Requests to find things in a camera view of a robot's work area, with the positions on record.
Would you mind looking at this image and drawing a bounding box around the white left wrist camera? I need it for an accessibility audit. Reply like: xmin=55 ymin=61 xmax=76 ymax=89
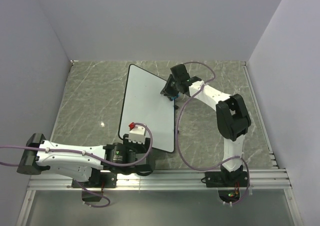
xmin=128 ymin=122 xmax=147 ymax=144

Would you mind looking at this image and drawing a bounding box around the aluminium rail front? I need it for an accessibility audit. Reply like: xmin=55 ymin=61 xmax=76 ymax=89
xmin=17 ymin=169 xmax=294 ymax=226

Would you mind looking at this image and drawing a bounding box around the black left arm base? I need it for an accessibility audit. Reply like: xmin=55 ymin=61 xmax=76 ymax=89
xmin=79 ymin=172 xmax=117 ymax=203

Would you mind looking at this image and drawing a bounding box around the aluminium rail right side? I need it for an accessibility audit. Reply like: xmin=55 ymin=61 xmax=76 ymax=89
xmin=242 ymin=61 xmax=279 ymax=169

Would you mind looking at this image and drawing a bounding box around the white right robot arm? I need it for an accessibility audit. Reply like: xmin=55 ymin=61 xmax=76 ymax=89
xmin=160 ymin=61 xmax=252 ymax=186

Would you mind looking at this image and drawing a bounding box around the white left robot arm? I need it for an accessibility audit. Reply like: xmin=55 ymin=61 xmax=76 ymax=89
xmin=17 ymin=133 xmax=156 ymax=187

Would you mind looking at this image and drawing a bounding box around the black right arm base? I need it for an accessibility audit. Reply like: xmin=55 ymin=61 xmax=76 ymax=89
xmin=200 ymin=169 xmax=250 ymax=188

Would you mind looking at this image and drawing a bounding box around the white board black frame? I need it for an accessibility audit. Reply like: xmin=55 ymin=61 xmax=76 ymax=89
xmin=118 ymin=64 xmax=175 ymax=153

